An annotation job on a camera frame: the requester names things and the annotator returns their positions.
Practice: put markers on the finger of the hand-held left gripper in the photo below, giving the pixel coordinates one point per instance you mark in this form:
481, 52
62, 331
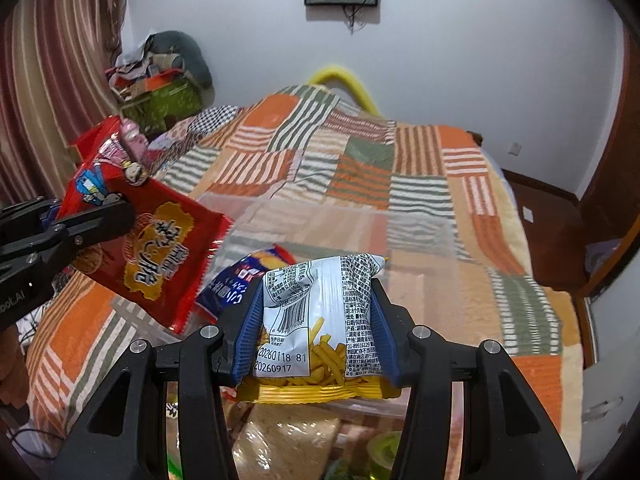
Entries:
30, 212
90, 225

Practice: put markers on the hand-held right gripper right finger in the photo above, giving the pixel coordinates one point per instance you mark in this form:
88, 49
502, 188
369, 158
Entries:
382, 340

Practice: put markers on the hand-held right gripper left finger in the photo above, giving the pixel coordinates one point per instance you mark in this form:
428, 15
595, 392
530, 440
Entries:
248, 340

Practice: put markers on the white and yellow fries packet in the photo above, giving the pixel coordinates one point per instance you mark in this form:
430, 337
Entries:
310, 305

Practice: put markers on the clear plastic bin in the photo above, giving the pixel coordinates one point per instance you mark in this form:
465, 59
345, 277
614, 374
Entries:
360, 412

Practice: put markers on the red snack packet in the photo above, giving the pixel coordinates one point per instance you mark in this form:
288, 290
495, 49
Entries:
160, 255

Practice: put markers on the blue snack packet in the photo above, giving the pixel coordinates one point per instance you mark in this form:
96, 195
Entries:
232, 282

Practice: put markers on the red box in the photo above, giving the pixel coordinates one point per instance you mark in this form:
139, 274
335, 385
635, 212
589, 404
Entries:
95, 135

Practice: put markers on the pink plush toy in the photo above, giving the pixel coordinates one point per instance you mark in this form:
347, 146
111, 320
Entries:
131, 135

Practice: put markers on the brown bread clear packet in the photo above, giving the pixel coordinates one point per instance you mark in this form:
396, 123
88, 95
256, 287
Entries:
285, 440

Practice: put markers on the green snack packet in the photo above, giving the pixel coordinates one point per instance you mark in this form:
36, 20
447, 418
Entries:
382, 457

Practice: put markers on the striped brown curtain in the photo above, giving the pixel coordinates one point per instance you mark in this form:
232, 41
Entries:
45, 85

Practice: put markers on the striped patchwork blanket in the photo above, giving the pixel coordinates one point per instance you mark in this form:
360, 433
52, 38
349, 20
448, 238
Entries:
400, 210

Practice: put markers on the green cardboard box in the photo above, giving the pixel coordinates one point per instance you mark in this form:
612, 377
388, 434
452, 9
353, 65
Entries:
165, 105

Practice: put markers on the checkered patterned bedsheet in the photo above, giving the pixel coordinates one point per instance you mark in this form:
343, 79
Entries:
210, 120

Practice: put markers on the pile of clutter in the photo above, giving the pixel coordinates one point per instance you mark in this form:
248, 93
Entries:
145, 67

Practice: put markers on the white floor socket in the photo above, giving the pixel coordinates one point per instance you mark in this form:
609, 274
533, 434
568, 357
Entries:
528, 213

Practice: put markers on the white fridge with stickers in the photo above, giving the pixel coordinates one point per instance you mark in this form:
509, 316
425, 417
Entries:
612, 385

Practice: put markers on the yellow foam tube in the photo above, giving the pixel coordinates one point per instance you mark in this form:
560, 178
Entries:
350, 80

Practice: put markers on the wooden bed post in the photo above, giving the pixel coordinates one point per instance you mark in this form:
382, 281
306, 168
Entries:
475, 137

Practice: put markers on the white wall outlet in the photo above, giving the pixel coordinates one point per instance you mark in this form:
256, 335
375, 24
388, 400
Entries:
515, 148

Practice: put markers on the wooden door frame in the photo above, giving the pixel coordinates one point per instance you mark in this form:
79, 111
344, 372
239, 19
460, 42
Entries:
617, 170

